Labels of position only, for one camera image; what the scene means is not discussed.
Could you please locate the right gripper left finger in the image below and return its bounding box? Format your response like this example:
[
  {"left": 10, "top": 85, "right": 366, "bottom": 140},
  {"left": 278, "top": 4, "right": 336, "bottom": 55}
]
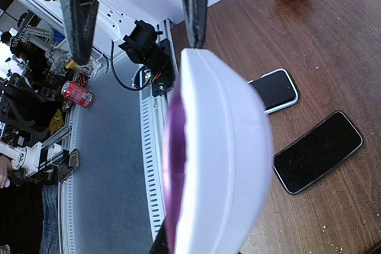
[{"left": 58, "top": 0, "right": 99, "bottom": 65}]

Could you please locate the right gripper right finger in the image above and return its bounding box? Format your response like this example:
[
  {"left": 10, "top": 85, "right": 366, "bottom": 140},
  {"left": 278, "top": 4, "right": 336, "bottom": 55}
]
[{"left": 182, "top": 0, "right": 208, "bottom": 48}]

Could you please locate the lilac silicone phone case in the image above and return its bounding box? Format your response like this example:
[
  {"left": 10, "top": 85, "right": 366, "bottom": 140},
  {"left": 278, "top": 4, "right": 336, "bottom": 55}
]
[{"left": 174, "top": 48, "right": 273, "bottom": 253}]

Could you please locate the purple smartphone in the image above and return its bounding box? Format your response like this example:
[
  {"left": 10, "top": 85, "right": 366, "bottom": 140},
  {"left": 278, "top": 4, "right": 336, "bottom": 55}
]
[{"left": 163, "top": 87, "right": 186, "bottom": 253}]

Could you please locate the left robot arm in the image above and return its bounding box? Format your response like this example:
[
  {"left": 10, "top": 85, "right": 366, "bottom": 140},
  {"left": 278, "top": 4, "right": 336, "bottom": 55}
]
[{"left": 118, "top": 20, "right": 171, "bottom": 73}]

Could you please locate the phone in light-blue case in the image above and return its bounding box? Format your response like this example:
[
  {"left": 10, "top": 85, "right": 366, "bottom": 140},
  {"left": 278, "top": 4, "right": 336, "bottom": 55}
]
[{"left": 247, "top": 68, "right": 299, "bottom": 114}]

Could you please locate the black phone centre left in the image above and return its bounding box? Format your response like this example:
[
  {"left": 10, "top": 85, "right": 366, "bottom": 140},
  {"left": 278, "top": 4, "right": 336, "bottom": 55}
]
[{"left": 273, "top": 111, "right": 363, "bottom": 195}]

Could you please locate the red soda can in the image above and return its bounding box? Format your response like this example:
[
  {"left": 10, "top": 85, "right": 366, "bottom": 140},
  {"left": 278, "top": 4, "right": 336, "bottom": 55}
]
[{"left": 61, "top": 81, "right": 93, "bottom": 108}]

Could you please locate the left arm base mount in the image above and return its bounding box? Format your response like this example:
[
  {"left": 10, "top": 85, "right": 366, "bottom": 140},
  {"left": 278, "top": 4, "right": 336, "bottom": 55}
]
[{"left": 151, "top": 39, "right": 175, "bottom": 97}]

